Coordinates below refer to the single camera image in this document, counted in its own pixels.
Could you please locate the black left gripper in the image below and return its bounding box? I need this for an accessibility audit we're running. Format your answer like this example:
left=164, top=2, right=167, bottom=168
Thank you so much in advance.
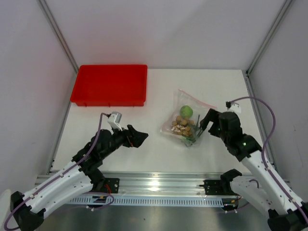
left=100, top=122, right=147, bottom=159

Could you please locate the green ball fruit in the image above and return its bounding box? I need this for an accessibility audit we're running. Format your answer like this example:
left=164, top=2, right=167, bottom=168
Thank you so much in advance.
left=180, top=105, right=193, bottom=118

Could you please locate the clear pink-dotted zip bag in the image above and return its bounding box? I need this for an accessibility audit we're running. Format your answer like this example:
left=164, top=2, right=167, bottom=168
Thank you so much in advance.
left=160, top=90, right=215, bottom=147

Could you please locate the yellow longan bunch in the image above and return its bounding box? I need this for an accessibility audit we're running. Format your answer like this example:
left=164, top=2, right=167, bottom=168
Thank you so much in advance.
left=171, top=115, right=194, bottom=137

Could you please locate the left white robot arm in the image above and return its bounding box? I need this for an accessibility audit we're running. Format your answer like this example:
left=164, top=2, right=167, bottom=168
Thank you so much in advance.
left=9, top=125, right=149, bottom=231

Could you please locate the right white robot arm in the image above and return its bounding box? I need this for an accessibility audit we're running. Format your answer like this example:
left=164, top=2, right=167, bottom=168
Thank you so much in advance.
left=200, top=109, right=308, bottom=231

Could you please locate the red plastic tray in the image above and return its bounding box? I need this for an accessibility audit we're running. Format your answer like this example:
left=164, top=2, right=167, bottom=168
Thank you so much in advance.
left=70, top=64, right=148, bottom=107

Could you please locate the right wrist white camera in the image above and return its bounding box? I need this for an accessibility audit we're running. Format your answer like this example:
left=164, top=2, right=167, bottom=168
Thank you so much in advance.
left=226, top=102, right=242, bottom=113

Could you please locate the wrist white camera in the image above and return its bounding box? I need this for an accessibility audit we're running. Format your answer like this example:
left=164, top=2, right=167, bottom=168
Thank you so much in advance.
left=226, top=102, right=242, bottom=113
left=107, top=112, right=122, bottom=131

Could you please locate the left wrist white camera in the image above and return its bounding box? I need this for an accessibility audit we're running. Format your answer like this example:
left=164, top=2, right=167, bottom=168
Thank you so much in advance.
left=107, top=112, right=122, bottom=131

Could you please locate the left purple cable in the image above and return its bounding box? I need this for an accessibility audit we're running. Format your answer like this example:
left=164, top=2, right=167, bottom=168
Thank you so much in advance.
left=3, top=112, right=111, bottom=231

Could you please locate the aluminium table rail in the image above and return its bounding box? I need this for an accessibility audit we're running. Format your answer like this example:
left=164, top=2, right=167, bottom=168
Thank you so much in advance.
left=32, top=170, right=295, bottom=199

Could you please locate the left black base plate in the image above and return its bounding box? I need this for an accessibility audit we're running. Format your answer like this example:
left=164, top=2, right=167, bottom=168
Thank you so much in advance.
left=96, top=178, right=120, bottom=194

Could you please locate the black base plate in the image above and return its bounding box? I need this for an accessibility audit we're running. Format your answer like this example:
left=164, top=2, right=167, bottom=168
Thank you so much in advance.
left=96, top=178, right=120, bottom=194
left=199, top=180, right=236, bottom=196

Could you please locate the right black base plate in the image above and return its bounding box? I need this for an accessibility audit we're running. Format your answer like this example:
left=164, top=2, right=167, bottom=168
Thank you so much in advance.
left=199, top=180, right=236, bottom=196

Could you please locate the white slotted cable duct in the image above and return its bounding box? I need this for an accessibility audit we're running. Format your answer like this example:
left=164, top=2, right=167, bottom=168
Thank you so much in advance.
left=68, top=195, right=224, bottom=207

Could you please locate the right aluminium frame post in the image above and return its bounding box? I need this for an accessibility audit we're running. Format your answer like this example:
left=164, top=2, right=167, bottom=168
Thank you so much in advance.
left=245, top=0, right=295, bottom=77

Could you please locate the aluminium frame post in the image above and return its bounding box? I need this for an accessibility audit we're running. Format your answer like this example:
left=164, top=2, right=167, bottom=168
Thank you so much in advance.
left=37, top=0, right=79, bottom=73
left=245, top=0, right=295, bottom=77

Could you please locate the left aluminium frame post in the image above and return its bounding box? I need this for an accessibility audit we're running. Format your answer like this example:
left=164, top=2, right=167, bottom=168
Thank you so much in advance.
left=37, top=0, right=79, bottom=73

